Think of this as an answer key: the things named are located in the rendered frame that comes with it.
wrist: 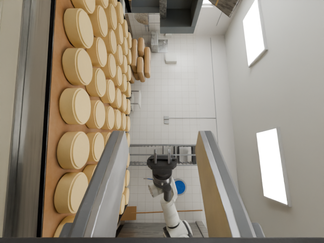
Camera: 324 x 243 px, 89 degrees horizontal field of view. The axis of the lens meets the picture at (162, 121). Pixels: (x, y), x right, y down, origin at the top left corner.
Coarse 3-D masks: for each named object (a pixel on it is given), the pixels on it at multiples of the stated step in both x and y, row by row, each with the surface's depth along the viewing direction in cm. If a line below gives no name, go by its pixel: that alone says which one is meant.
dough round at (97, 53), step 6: (96, 42) 28; (102, 42) 30; (90, 48) 28; (96, 48) 28; (102, 48) 30; (90, 54) 28; (96, 54) 28; (102, 54) 30; (96, 60) 29; (102, 60) 30; (96, 66) 30; (102, 66) 30
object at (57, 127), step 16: (64, 0) 22; (64, 32) 22; (64, 48) 22; (64, 80) 22; (48, 128) 19; (64, 128) 22; (80, 128) 26; (48, 144) 19; (48, 160) 19; (48, 176) 19; (48, 192) 19; (48, 208) 19; (48, 224) 19
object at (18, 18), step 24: (0, 0) 23; (24, 0) 23; (0, 24) 23; (24, 24) 23; (0, 48) 22; (24, 48) 23; (0, 72) 22; (24, 72) 23; (0, 96) 22; (0, 120) 21; (0, 144) 21; (0, 168) 21; (0, 192) 21; (0, 216) 20
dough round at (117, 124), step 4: (116, 112) 40; (120, 112) 43; (116, 116) 39; (120, 116) 43; (116, 120) 39; (120, 120) 43; (116, 124) 39; (120, 124) 43; (112, 128) 40; (116, 128) 40
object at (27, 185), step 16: (32, 0) 24; (48, 0) 24; (32, 16) 24; (48, 16) 24; (32, 32) 24; (48, 32) 24; (32, 48) 23; (32, 64) 23; (32, 80) 23; (32, 96) 23; (32, 112) 22; (32, 128) 22; (32, 144) 22; (32, 160) 22; (32, 176) 22; (16, 192) 21; (32, 192) 21; (16, 208) 21; (32, 208) 21; (16, 224) 21; (32, 224) 21
